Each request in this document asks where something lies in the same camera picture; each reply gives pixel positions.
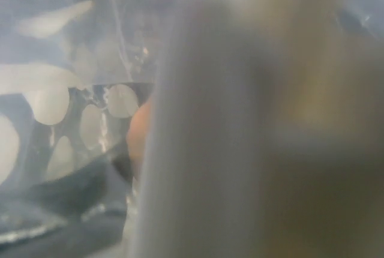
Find orange fake peach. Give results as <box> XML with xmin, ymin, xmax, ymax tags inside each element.
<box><xmin>126</xmin><ymin>96</ymin><xmax>152</xmax><ymax>180</ymax></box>

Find polka dot zip bag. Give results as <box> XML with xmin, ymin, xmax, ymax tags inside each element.
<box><xmin>1</xmin><ymin>0</ymin><xmax>383</xmax><ymax>257</ymax></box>

